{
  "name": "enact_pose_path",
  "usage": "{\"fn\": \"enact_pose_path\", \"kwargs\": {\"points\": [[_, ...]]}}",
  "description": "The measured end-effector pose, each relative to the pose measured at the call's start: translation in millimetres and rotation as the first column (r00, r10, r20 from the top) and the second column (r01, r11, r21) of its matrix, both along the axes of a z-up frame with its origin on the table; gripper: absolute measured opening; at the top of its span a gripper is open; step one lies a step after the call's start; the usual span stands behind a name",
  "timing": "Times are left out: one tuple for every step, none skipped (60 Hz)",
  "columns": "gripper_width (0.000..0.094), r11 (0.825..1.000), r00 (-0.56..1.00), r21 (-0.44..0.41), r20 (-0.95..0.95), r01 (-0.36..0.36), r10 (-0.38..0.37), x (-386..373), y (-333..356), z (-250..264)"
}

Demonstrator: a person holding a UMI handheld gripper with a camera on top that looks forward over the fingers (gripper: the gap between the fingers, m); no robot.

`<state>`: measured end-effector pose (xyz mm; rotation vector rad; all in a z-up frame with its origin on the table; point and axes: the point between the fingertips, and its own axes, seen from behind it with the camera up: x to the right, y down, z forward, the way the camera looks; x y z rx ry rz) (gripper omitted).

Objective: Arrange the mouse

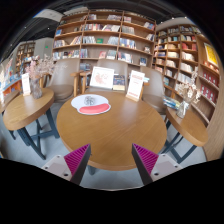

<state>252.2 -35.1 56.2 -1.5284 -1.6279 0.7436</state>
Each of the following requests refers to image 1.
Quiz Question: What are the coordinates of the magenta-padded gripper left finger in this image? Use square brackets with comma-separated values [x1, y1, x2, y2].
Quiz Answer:
[41, 143, 92, 186]

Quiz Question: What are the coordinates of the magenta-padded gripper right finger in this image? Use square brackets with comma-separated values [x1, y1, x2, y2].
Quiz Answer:
[131, 143, 184, 186]

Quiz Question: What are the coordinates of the transparent computer mouse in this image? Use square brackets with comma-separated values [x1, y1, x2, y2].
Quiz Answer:
[83, 95, 97, 107]

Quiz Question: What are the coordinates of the white mouse pad, red wrist rest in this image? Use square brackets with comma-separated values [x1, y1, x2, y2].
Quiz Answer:
[70, 93, 112, 116]

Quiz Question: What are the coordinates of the round wooden side table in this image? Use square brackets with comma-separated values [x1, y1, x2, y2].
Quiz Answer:
[159, 107, 210, 165]
[2, 87, 61, 161]

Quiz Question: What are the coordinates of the stack of colourful books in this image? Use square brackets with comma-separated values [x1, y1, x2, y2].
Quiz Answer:
[162, 95, 181, 111]

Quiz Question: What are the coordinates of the white sign on wooden base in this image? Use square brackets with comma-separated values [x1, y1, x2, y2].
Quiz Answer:
[125, 69, 146, 102]

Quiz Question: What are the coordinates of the dark book with orange print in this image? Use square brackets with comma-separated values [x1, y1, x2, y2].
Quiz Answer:
[112, 74, 126, 92]

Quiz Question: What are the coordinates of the white framed picture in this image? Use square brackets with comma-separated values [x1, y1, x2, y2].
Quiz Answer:
[89, 65, 115, 90]

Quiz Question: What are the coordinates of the small white table sign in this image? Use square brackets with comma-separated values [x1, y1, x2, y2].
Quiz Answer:
[21, 72, 32, 97]

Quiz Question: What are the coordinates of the low colourful display shelf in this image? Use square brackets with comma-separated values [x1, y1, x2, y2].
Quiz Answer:
[0, 56, 23, 101]

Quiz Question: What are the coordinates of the curved wooden bookshelf with books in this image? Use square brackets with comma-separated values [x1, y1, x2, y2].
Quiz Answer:
[154, 23, 224, 124]

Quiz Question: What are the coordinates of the small distant wooden bookshelf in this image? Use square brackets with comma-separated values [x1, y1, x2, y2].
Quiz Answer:
[14, 40, 36, 73]

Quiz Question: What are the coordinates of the large wooden bookshelf with books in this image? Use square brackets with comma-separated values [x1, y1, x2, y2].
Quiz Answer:
[51, 9, 157, 69]

